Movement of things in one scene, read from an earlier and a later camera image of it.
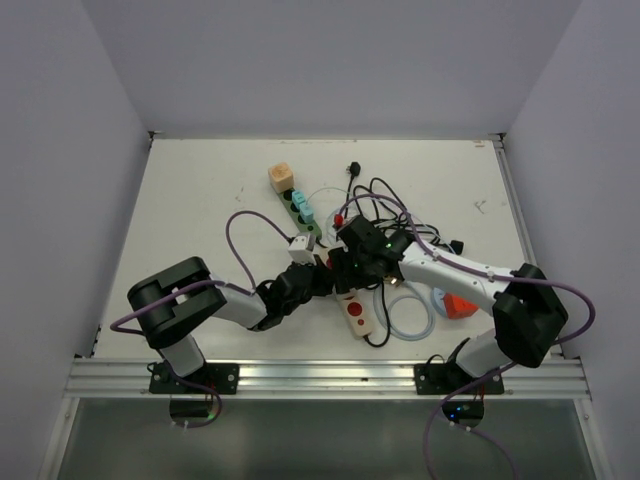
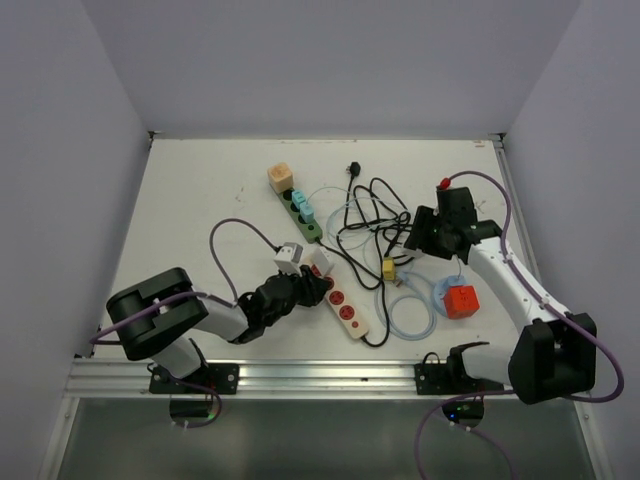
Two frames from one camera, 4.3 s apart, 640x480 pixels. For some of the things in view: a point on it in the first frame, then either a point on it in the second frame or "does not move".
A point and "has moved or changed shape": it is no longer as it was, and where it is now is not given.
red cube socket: x=458 y=308 does not move
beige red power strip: x=354 y=311 has moved or changed shape
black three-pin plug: x=355 y=169 does not move
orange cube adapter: x=281 y=177 does not move
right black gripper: x=340 y=257 → x=425 y=216
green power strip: x=294 y=214 does not move
